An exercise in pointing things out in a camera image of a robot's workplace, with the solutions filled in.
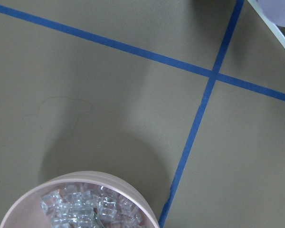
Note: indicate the pink bowl with ice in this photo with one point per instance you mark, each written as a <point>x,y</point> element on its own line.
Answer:
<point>26,212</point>

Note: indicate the purple pastel cup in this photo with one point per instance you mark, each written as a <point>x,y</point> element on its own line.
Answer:
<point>274,10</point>

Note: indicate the white wire cup rack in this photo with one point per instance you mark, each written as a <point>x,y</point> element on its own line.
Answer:
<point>279,32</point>

